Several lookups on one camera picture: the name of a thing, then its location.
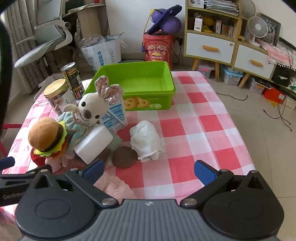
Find blue white milk carton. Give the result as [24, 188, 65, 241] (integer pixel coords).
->
[97, 97, 129, 135]

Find black printed can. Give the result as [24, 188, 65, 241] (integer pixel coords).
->
[61, 62, 85, 101]

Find low wooden drawer cabinet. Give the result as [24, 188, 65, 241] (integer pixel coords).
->
[233, 35, 281, 88]

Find grey office chair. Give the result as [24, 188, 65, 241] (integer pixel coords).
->
[14, 0, 73, 70]

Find grey standing fan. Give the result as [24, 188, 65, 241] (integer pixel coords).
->
[240, 0, 256, 19]

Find red box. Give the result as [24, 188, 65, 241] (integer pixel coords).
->
[262, 87, 286, 102]

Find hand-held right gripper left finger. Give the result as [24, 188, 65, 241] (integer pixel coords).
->
[28, 159, 122, 208]

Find brown round plush pad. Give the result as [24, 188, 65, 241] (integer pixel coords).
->
[112, 146, 137, 168]

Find black printed bag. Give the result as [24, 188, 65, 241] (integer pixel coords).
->
[273, 66, 296, 87]

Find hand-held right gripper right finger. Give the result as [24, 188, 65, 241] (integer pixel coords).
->
[179, 160, 269, 208]

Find black floor cable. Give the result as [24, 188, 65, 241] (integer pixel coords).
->
[216, 91, 248, 101]
[264, 100, 292, 132]

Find white desk fan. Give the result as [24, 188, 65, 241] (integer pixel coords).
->
[245, 16, 269, 47]

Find pink checkered tablecloth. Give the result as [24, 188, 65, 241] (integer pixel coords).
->
[0, 71, 256, 241]

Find burger plush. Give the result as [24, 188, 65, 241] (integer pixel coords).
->
[28, 116, 70, 160]

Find red metal frame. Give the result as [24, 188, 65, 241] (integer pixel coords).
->
[0, 124, 22, 158]

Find grey pleated curtain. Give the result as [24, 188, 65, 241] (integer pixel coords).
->
[5, 0, 47, 93]

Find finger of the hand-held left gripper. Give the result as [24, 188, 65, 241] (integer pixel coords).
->
[0, 157, 16, 168]
[0, 167, 53, 184]

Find clear jar with gold lid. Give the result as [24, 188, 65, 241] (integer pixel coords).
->
[43, 78, 78, 115]

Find red printed bucket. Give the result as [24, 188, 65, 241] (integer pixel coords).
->
[142, 32, 176, 70]

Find brown shelf boxes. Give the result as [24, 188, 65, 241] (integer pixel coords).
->
[216, 20, 233, 36]

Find white paper bag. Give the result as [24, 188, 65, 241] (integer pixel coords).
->
[80, 38, 126, 71]

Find stack of papers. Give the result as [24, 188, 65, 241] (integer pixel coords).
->
[205, 0, 240, 16]

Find clear plastic bag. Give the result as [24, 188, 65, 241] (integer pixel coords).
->
[77, 34, 109, 49]

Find white foam block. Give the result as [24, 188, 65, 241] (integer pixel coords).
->
[74, 125, 114, 164]

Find pink printed cloth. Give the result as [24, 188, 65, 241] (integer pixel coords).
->
[261, 39, 296, 67]

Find green plastic bin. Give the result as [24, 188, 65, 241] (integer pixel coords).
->
[89, 61, 176, 112]

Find white sock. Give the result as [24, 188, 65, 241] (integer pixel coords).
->
[129, 120, 166, 163]

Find pink fluffy plush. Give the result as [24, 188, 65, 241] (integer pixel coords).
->
[94, 173, 138, 201]

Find clear storage box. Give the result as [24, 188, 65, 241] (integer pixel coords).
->
[198, 62, 215, 79]
[250, 77, 271, 94]

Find blue lidded storage box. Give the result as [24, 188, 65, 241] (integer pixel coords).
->
[223, 67, 244, 86]

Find purple bouncing ball toy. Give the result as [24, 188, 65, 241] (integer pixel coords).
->
[147, 5, 183, 35]

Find dark picture frame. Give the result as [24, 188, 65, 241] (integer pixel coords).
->
[259, 13, 281, 45]

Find tall wooden shelf cabinet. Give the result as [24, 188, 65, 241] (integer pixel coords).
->
[184, 0, 242, 81]

